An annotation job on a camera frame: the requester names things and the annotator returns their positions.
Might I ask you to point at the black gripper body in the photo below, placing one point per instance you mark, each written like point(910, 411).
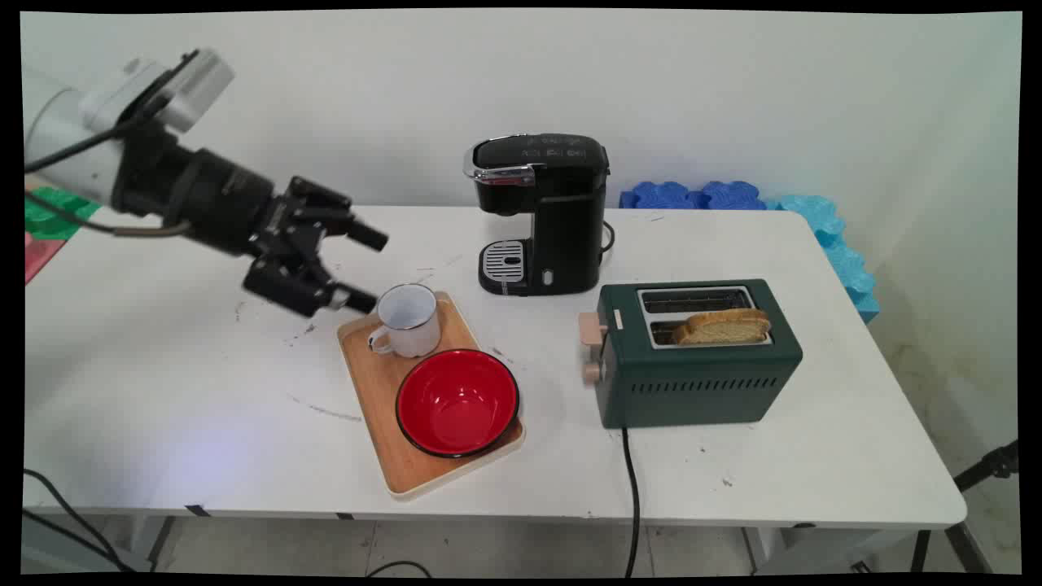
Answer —
point(213, 199)

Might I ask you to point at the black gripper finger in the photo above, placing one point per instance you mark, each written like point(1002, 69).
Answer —
point(338, 218)
point(297, 289)

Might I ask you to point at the beige toaster lever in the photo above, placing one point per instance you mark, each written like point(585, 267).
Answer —
point(592, 327)

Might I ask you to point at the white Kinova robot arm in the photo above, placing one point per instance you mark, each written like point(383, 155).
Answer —
point(65, 138)

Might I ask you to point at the white enamel mug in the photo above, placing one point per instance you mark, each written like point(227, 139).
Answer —
point(411, 325)

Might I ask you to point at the wooden serving tray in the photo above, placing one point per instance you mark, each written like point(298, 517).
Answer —
point(374, 391)

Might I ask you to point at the red foam mat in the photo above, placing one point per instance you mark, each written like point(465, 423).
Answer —
point(39, 252)

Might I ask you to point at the red bowl, black rim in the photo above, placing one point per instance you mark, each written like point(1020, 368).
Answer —
point(456, 403)

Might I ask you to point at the black coffee machine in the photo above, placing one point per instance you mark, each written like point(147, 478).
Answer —
point(562, 212)

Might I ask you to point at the beige toaster knob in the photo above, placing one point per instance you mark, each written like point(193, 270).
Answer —
point(592, 373)

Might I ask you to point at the dark blue foam mat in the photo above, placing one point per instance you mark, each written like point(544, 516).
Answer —
point(733, 195)
point(663, 195)

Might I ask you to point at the dark green toaster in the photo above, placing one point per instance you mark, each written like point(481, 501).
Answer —
point(692, 382)

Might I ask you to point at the toasted bread slice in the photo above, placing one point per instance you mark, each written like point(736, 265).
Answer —
point(724, 327)

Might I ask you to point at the light blue foam mat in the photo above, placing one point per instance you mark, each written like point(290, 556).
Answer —
point(847, 260)

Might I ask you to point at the black tripod leg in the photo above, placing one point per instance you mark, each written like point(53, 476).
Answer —
point(985, 468)

